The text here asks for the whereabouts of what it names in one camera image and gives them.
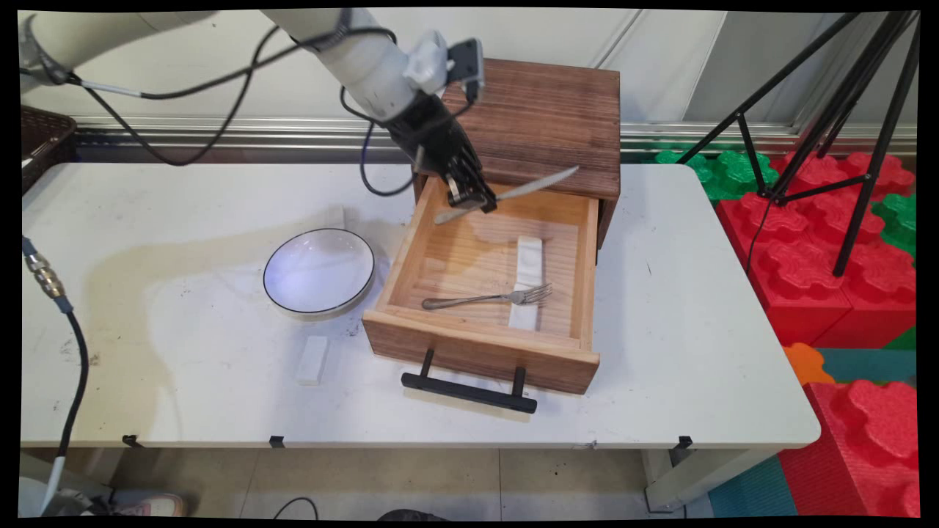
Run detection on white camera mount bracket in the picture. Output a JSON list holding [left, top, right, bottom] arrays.
[[403, 32, 452, 94]]

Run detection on pink and white shoe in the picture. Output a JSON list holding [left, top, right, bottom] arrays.
[[117, 493, 189, 518]]

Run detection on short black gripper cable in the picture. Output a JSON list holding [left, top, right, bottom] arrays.
[[339, 87, 420, 198]]

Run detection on white plate with black rim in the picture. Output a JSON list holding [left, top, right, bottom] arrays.
[[263, 227, 376, 316]]

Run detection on green foam block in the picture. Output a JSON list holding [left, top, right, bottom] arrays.
[[872, 194, 918, 257], [655, 150, 780, 204]]

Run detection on silver table knife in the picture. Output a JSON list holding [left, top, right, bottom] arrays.
[[433, 166, 580, 225]]

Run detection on light wooden drawer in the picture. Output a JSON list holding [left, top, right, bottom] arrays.
[[362, 175, 602, 395]]

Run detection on large red foam block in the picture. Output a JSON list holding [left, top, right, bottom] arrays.
[[715, 192, 918, 349]]

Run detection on dark brown wooden cabinet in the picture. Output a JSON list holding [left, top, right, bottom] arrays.
[[411, 56, 622, 250]]

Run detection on white table leg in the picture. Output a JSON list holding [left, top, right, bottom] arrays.
[[642, 447, 750, 513]]

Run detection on orange foam piece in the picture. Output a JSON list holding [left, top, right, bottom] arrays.
[[783, 343, 837, 386]]

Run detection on aluminium wall rail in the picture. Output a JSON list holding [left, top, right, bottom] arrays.
[[73, 116, 918, 164]]

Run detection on silver metal fork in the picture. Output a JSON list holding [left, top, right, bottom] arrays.
[[422, 284, 553, 311]]

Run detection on black floor cable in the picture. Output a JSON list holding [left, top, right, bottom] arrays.
[[273, 497, 320, 520]]

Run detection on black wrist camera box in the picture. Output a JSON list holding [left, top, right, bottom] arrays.
[[447, 39, 486, 101]]

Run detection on long black arm cable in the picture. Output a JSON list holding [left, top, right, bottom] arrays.
[[21, 13, 401, 168]]

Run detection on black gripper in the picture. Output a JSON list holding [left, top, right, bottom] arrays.
[[384, 90, 500, 215]]

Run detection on black tripod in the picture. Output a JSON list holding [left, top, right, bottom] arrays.
[[675, 11, 921, 278]]

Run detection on black drawer handle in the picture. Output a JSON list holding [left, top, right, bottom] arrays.
[[401, 348, 538, 414]]

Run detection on long white cutlery rest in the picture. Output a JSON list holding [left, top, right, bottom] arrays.
[[508, 235, 545, 331]]

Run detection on brown woven basket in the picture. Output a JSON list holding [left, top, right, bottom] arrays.
[[22, 105, 78, 195]]

